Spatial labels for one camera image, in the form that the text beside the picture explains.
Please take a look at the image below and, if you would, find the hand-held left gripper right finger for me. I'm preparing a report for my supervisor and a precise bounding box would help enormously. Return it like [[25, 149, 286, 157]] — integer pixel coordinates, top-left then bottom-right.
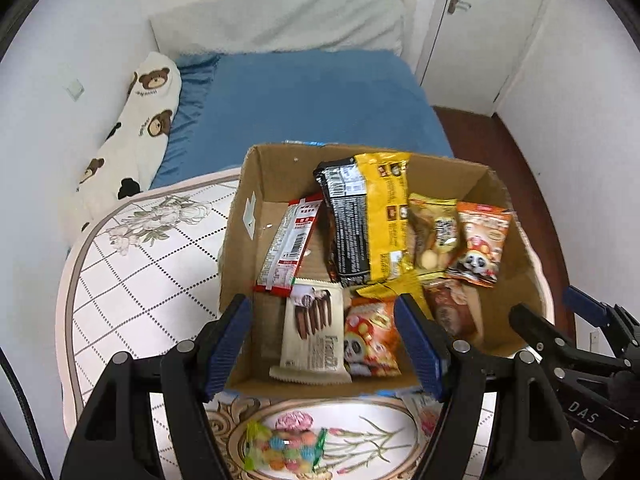
[[394, 294, 583, 480]]

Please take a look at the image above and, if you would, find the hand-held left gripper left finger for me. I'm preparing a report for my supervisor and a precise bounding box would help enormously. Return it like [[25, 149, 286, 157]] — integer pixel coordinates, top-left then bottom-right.
[[60, 294, 253, 480]]

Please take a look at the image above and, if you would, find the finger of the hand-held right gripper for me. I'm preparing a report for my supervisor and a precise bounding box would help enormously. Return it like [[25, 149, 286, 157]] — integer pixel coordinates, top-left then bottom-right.
[[562, 285, 640, 348], [510, 302, 608, 376]]

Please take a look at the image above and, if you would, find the brown snack packet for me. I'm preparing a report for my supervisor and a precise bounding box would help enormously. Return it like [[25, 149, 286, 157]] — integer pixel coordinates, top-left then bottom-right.
[[422, 277, 486, 348]]

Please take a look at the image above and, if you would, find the orange panda snack packet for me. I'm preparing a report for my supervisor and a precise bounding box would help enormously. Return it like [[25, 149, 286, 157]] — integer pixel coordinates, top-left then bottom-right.
[[445, 201, 515, 288], [342, 296, 402, 378]]

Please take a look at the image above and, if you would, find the white chocolate biscuit packet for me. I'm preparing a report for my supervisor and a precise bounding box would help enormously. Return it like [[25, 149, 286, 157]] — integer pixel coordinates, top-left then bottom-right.
[[270, 278, 352, 385]]

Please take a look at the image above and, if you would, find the yellow and orange snack packet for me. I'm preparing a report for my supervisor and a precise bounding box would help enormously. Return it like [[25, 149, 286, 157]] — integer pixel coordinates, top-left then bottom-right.
[[407, 194, 461, 276]]

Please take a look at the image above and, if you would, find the red and white long packet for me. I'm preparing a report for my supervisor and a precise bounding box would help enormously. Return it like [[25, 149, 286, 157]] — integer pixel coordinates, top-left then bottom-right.
[[254, 194, 325, 295]]

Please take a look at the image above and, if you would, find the large black and yellow packet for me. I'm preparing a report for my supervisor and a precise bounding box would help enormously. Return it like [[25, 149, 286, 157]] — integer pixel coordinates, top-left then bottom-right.
[[313, 152, 418, 288]]

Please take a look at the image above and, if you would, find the blue printed cardboard box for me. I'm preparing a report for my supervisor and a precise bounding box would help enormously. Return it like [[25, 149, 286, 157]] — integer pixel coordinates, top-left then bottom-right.
[[218, 142, 543, 396]]

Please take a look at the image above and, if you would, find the clear red and white packet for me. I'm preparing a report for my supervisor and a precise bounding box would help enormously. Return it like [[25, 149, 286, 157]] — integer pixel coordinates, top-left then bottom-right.
[[401, 394, 443, 443]]

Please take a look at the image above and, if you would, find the white quilted floral blanket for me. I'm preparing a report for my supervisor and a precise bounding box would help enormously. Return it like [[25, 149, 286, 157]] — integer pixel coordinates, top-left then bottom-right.
[[55, 167, 556, 480]]

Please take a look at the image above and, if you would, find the colourful candy bag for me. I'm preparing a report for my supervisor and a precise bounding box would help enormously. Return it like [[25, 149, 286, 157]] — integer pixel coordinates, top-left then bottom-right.
[[243, 420, 328, 473]]

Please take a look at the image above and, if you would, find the bear print pillow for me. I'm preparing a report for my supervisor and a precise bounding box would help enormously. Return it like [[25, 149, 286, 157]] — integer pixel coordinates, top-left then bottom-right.
[[59, 51, 183, 233]]

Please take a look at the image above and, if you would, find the white door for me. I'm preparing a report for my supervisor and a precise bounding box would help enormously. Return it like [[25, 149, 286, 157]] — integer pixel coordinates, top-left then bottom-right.
[[415, 0, 553, 116]]

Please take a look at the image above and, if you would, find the white pillow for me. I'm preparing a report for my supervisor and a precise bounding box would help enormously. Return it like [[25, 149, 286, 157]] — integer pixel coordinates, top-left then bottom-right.
[[150, 0, 416, 56]]

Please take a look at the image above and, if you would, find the black cable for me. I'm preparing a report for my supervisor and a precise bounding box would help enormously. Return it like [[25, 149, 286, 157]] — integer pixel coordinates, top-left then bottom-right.
[[0, 350, 53, 480]]

